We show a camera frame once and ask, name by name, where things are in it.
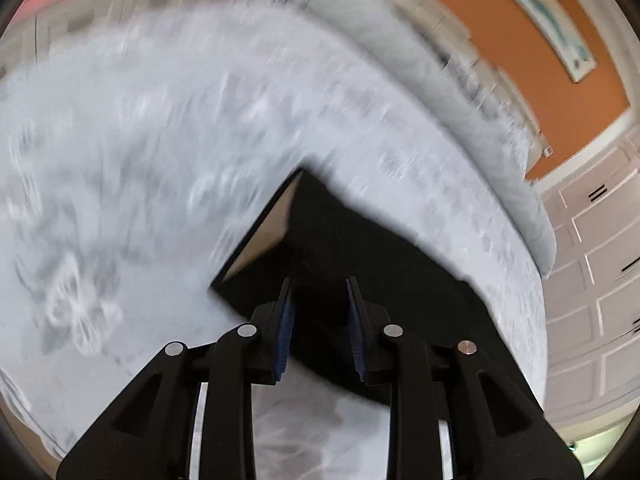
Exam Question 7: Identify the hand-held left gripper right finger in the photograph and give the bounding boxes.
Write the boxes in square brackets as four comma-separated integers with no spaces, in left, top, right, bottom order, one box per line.
[346,276,585,480]

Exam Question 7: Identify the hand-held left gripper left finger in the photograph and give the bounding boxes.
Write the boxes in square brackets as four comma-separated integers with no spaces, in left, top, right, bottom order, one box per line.
[56,277,296,480]

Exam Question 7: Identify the grey pillow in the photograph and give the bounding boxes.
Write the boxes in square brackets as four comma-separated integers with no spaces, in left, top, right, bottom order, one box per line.
[300,0,558,276]

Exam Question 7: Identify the black pants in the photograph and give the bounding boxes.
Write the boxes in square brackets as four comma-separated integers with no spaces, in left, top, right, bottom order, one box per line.
[210,166,526,408]

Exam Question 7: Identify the white wardrobe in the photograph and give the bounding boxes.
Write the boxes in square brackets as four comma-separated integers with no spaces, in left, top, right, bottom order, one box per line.
[532,105,640,431]

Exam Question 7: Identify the beige headboard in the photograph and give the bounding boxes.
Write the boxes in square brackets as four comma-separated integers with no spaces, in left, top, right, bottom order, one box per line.
[370,0,543,181]

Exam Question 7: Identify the butterfly print duvet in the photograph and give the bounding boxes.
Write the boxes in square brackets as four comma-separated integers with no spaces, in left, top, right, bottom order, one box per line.
[0,0,548,461]

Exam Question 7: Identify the framed wall picture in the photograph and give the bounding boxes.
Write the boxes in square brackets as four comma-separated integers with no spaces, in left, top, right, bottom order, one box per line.
[475,0,598,83]

